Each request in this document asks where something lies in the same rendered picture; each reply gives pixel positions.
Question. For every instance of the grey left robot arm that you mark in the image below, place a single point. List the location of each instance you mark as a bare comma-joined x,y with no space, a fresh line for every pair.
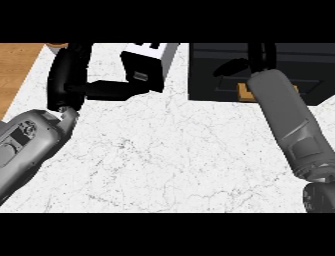
13,156

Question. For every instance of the pale can with brown top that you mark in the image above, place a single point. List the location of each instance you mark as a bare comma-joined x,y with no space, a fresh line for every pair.
57,46

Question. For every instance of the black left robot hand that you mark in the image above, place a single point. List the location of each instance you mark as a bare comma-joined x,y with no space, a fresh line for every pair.
67,80

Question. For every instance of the black and white appliance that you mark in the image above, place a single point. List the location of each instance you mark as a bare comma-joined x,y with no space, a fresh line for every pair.
149,63

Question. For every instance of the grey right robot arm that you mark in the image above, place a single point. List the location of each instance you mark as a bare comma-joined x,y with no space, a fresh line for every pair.
286,116

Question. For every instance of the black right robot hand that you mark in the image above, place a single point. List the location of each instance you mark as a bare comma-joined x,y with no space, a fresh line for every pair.
261,56

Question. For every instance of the dark grey drawer cabinet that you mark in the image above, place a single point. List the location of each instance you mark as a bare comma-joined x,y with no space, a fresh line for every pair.
209,56

